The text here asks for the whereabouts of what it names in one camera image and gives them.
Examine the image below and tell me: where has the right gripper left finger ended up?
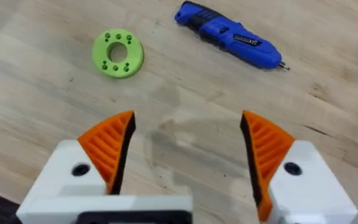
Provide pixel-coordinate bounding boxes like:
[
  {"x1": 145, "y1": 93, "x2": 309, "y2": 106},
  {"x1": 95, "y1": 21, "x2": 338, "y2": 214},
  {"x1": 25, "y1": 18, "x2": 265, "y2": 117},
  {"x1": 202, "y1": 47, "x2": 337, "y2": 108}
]
[{"x1": 26, "y1": 110, "x2": 137, "y2": 200}]

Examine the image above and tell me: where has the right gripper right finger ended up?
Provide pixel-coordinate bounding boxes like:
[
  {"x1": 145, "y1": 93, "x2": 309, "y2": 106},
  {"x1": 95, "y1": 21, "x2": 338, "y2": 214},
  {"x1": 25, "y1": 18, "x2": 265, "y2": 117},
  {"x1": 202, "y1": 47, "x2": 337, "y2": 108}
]
[{"x1": 239, "y1": 110, "x2": 358, "y2": 224}]

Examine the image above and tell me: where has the blue electric screwdriver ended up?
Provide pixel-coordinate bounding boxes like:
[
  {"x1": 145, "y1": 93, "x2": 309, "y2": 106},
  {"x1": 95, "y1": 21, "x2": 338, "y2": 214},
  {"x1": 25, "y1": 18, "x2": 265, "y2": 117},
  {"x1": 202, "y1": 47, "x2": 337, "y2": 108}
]
[{"x1": 174, "y1": 0, "x2": 291, "y2": 72}]

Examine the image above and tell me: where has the green disc with holes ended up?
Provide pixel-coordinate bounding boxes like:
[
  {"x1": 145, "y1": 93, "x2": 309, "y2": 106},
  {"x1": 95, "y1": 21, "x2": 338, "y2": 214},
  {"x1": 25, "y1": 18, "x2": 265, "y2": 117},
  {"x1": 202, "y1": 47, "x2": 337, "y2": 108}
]
[{"x1": 91, "y1": 28, "x2": 145, "y2": 79}]

